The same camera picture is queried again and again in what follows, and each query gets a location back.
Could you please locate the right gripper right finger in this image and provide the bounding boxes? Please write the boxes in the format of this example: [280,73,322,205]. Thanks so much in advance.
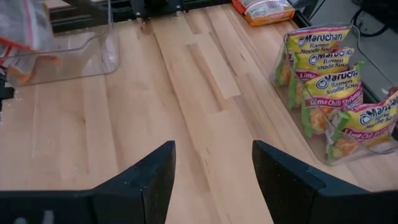
[251,139,398,224]

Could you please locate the coiled black cable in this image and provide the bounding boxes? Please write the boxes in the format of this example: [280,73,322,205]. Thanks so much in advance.
[350,6,391,38]

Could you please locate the clear plastic bin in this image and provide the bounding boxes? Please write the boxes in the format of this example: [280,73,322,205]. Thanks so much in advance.
[269,23,398,166]
[0,0,121,88]

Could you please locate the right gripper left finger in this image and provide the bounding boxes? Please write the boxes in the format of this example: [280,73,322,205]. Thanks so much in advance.
[0,140,177,224]

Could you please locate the yellow-pink snack packet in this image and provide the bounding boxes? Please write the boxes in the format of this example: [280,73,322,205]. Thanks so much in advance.
[325,88,398,162]

